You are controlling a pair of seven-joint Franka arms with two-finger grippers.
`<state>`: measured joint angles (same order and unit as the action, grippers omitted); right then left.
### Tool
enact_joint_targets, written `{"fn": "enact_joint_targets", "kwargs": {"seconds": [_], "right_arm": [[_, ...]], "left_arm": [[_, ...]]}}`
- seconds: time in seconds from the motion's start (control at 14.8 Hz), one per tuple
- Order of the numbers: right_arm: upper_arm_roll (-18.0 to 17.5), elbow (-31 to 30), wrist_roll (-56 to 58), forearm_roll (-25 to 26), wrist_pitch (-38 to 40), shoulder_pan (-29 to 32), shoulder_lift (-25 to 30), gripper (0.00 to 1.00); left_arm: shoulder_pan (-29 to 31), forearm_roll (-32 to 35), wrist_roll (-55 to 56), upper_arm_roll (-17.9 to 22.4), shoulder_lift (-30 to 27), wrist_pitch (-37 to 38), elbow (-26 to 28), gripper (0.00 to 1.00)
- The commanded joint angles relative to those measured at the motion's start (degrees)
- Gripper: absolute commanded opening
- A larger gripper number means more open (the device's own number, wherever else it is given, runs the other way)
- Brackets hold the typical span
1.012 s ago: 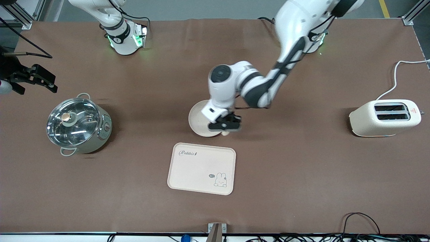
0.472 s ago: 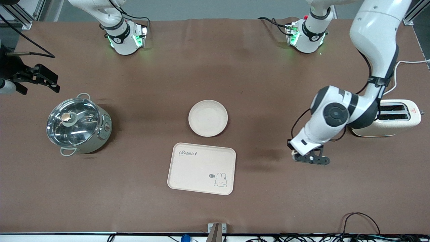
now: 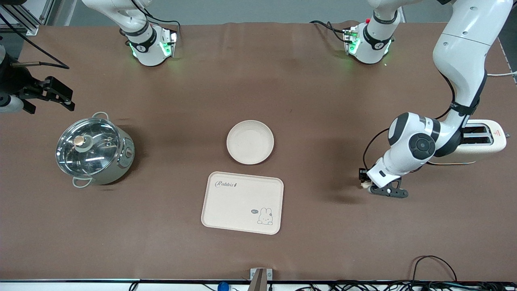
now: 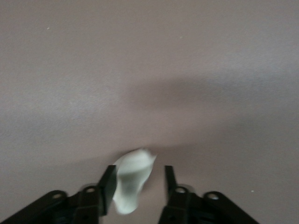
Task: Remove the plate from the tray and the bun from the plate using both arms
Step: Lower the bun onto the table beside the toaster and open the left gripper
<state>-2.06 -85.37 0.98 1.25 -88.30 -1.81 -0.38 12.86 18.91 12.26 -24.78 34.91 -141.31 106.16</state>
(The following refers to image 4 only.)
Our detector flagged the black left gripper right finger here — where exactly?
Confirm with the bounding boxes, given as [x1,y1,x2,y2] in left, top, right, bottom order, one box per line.
[157,165,258,224]

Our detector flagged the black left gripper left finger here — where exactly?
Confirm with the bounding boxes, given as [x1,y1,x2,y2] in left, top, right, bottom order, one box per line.
[0,164,118,224]

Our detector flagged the white steamed bun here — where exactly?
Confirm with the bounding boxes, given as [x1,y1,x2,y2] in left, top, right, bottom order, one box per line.
[112,147,158,216]

